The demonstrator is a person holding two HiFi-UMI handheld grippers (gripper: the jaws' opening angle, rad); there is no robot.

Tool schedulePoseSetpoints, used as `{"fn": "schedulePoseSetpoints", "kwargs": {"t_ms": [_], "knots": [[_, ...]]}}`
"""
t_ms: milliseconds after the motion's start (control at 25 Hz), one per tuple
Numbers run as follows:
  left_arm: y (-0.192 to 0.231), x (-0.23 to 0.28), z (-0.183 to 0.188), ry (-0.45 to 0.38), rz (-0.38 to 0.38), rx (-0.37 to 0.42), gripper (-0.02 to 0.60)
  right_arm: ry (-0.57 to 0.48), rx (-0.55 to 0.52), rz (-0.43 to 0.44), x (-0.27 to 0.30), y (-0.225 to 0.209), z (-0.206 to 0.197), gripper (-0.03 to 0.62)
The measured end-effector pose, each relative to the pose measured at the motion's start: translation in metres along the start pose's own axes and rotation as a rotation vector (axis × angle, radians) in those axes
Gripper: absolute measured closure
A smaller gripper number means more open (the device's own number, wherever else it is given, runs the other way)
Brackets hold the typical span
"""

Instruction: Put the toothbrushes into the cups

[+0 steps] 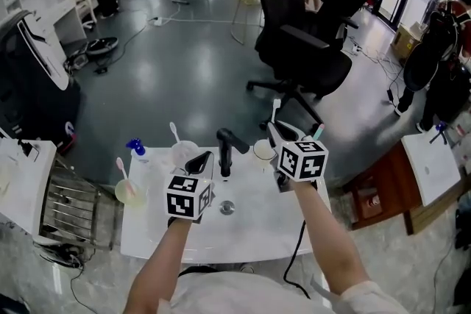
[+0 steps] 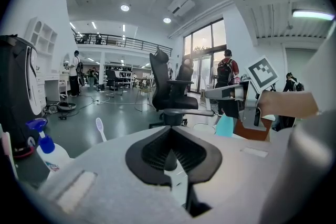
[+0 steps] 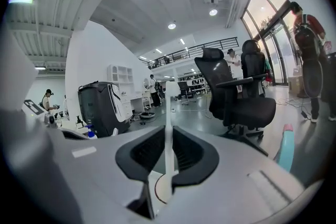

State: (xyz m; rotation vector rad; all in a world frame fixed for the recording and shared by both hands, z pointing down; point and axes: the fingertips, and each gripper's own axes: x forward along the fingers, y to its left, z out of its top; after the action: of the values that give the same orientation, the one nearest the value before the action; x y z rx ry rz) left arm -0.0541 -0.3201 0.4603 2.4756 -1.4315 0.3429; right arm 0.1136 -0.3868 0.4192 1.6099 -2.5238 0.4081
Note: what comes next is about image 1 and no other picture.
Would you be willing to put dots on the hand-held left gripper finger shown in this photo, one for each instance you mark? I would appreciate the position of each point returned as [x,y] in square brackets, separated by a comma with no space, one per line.
[195,165]
[209,169]

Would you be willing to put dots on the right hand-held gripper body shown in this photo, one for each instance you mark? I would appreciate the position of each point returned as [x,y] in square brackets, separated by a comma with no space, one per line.
[303,162]

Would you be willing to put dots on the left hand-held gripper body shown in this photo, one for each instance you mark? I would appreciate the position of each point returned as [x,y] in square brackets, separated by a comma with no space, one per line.
[184,198]

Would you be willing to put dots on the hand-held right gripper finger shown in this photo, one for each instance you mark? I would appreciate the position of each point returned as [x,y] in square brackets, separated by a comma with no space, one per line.
[274,136]
[290,134]

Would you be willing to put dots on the clear pinkish cup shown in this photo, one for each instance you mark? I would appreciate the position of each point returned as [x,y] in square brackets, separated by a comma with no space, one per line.
[182,154]

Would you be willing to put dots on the cream cup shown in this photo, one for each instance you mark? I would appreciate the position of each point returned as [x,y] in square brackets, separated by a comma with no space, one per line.
[263,152]

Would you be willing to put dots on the white toothbrush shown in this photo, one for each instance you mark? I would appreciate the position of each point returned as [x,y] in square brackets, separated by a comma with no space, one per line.
[174,130]
[276,106]

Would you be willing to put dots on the yellow-green translucent cup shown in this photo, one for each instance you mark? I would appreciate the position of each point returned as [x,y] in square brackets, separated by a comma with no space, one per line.
[130,196]

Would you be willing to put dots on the person's left forearm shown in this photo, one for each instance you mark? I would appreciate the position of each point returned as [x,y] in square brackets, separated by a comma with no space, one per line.
[158,264]

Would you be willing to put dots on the person's right forearm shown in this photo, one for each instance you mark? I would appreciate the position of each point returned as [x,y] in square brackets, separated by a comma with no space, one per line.
[327,239]

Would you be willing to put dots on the black faucet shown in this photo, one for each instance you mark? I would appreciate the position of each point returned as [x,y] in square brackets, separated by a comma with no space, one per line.
[225,154]

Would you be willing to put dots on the teal spray bottle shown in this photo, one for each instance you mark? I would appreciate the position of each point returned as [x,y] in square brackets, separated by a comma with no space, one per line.
[318,131]

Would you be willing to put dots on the round metal drain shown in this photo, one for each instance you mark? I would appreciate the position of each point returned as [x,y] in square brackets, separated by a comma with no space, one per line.
[227,207]

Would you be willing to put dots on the blue pump soap bottle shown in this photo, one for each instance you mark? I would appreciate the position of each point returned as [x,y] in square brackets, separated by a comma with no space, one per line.
[138,150]

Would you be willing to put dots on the person's black trousers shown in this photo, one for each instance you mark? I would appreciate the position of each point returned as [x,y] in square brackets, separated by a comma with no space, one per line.
[198,270]

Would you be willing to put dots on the white sink basin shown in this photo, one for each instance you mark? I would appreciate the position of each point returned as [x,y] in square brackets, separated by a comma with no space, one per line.
[254,231]

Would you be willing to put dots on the red can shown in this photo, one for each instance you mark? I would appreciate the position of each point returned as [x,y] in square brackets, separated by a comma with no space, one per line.
[374,200]

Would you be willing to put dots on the brown wooden cabinet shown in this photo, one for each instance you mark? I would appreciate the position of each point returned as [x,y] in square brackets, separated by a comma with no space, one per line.
[382,184]

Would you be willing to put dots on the metal rack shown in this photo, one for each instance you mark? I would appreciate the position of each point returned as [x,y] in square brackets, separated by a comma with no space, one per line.
[77,209]

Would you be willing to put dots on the person's white shirt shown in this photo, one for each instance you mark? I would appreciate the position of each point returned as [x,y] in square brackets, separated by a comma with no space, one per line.
[257,296]

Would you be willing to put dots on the small white sink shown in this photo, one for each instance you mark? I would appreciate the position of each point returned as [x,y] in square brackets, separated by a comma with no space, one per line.
[430,169]

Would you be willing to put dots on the dark faucet with blue tip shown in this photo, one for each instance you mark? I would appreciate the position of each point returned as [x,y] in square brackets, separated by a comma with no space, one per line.
[438,130]

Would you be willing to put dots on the cardboard box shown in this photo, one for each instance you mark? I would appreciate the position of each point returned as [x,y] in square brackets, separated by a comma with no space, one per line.
[404,42]

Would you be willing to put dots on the white power strip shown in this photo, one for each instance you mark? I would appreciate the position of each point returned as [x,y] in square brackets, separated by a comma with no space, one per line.
[154,21]

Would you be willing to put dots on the white sink counter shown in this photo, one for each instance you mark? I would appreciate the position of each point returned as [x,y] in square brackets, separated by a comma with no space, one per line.
[22,184]

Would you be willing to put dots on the black and white appliance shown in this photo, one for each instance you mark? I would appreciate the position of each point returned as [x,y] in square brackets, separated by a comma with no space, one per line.
[25,84]

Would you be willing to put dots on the white vanity desk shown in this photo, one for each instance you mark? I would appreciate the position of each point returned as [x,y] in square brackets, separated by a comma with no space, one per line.
[73,18]

